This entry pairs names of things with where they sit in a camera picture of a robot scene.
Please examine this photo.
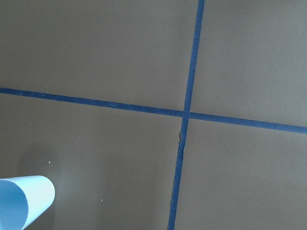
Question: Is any light blue cup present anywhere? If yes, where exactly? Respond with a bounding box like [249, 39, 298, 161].
[0, 175, 55, 230]

